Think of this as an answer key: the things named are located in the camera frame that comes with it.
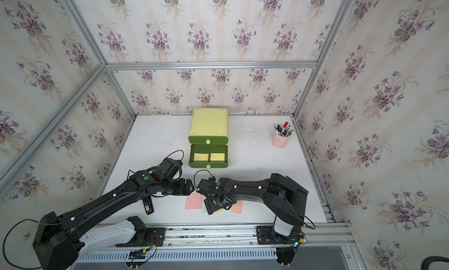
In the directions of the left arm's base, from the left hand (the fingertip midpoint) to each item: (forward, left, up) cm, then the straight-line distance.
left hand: (190, 191), depth 77 cm
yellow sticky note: (+19, -3, -1) cm, 19 cm away
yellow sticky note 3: (-8, -14, -1) cm, 16 cm away
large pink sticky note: (-2, -1, -9) cm, 9 cm away
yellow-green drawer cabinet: (+31, -8, +13) cm, 34 cm away
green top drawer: (+21, -8, +10) cm, 25 cm away
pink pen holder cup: (+29, -48, -2) cm, 56 cm away
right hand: (-4, -13, -10) cm, 17 cm away
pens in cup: (+34, -51, +2) cm, 61 cm away
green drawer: (+21, -7, 0) cm, 22 cm away
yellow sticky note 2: (+19, -12, -1) cm, 22 cm away
